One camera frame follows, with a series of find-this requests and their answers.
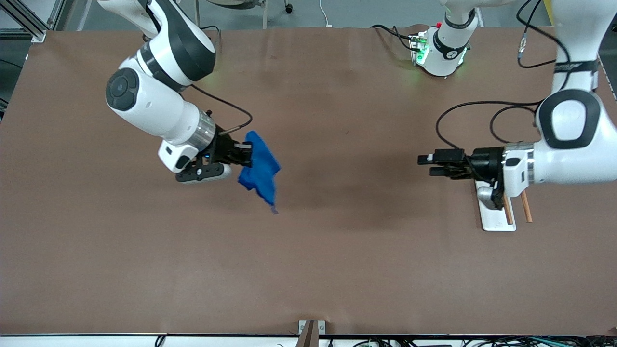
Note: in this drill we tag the white towel rack wooden bars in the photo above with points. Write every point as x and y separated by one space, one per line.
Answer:
494 219

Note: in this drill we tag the chair base with caster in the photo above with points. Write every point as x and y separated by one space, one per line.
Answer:
265 9

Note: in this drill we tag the brown table cover mat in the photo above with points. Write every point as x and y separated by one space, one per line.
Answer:
308 265

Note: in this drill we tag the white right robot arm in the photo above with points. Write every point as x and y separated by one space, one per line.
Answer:
154 106

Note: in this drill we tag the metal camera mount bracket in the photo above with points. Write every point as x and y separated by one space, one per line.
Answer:
311 328

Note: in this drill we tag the blue microfibre towel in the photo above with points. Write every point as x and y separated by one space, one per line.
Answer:
260 168

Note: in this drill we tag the aluminium frame profile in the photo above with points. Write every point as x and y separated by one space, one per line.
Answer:
29 21

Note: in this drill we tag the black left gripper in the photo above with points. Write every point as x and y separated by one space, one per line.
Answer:
486 163

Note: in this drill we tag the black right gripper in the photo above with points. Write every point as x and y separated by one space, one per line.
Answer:
223 146

